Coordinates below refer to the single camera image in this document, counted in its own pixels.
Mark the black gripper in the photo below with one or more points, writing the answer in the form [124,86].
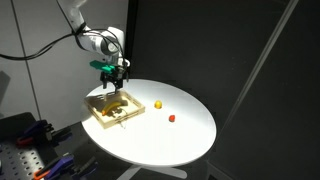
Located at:
[115,75]

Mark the yellow banana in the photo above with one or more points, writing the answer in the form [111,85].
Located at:
[113,106]

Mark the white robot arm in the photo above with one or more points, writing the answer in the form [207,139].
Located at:
[96,40]

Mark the wooden tray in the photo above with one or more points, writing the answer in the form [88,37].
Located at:
[100,116]

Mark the small yellow round fruit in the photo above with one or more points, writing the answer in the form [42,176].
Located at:
[158,104]

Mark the small red fruit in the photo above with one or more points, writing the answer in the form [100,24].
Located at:
[172,118]

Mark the purple orange spring clamp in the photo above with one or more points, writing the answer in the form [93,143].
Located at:
[36,131]
[63,165]

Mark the white table base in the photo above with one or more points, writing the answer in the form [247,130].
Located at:
[166,172]

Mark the perforated metal breadboard plate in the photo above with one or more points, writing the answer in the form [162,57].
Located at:
[20,165]

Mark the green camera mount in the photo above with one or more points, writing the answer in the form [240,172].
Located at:
[103,66]

